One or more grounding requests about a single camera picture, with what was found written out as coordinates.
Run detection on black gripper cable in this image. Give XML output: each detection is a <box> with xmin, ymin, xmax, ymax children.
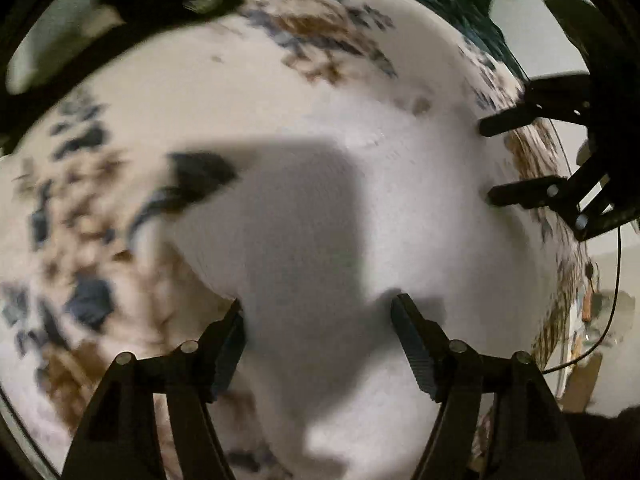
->
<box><xmin>540</xmin><ymin>120</ymin><xmax>623</xmax><ymax>375</ymax></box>

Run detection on white headboard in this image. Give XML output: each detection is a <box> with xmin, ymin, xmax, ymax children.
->
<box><xmin>490</xmin><ymin>0</ymin><xmax>591</xmax><ymax>76</ymax></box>

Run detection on person's legs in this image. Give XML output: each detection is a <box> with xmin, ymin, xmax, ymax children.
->
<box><xmin>565</xmin><ymin>405</ymin><xmax>640</xmax><ymax>480</ymax></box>

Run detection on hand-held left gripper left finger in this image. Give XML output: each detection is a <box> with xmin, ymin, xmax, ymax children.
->
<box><xmin>60</xmin><ymin>297</ymin><xmax>247</xmax><ymax>480</ymax></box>

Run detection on white sweater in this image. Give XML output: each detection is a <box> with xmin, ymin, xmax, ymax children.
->
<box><xmin>135</xmin><ymin>95</ymin><xmax>561</xmax><ymax>480</ymax></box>

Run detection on floral bedsheet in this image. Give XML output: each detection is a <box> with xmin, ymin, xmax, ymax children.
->
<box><xmin>0</xmin><ymin>0</ymin><xmax>596</xmax><ymax>480</ymax></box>

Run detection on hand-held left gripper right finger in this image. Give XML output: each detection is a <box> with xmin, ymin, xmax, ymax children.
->
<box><xmin>390</xmin><ymin>292</ymin><xmax>586</xmax><ymax>480</ymax></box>

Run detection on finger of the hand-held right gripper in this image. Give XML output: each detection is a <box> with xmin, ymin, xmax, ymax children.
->
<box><xmin>479</xmin><ymin>73</ymin><xmax>594</xmax><ymax>138</ymax></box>
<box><xmin>486</xmin><ymin>156</ymin><xmax>622</xmax><ymax>242</ymax></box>

